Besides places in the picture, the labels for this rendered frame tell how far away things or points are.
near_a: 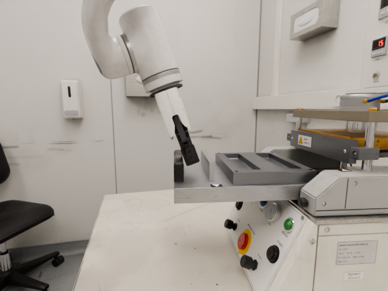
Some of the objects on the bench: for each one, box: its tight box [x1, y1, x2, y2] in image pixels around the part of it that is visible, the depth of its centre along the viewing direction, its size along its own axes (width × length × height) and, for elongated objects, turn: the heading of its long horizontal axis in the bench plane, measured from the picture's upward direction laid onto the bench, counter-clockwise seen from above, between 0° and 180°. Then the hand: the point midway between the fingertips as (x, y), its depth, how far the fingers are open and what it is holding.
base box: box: [226, 202, 388, 291], centre depth 57 cm, size 54×38×17 cm
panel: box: [226, 200, 308, 291], centre depth 57 cm, size 2×30×19 cm
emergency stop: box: [237, 233, 249, 250], centre depth 58 cm, size 2×4×4 cm
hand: (190, 155), depth 53 cm, fingers closed, pressing on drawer
